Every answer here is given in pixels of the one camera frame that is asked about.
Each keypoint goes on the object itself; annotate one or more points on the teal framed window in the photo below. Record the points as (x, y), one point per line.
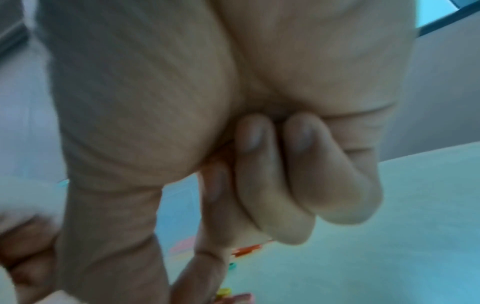
(450, 14)

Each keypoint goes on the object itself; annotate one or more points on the person's right hand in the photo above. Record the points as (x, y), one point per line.
(168, 74)

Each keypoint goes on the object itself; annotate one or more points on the person's left hand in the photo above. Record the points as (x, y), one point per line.
(26, 252)

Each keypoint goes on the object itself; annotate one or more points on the pile of coloured paper clips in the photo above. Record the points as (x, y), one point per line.
(245, 251)

